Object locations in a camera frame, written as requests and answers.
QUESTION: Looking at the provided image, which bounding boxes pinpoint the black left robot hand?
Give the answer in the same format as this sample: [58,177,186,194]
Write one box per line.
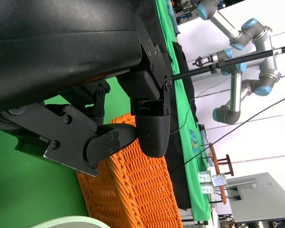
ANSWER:
[0,0,174,178]

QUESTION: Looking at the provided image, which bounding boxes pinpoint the grey-green round bowl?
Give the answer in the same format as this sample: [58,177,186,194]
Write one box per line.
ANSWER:
[27,215,110,228]

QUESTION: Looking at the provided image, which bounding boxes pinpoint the orange wicker basket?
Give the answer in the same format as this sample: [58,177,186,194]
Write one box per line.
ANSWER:
[76,113,183,228]

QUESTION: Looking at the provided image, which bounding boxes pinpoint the green tablecloth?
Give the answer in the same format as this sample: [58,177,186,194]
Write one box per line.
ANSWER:
[0,76,133,228]

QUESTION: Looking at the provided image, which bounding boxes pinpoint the brown wooden stool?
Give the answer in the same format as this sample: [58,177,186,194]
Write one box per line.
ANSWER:
[209,142,235,205]

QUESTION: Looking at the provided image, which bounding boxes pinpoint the grey monitor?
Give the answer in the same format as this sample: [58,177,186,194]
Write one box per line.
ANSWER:
[225,172,285,224]

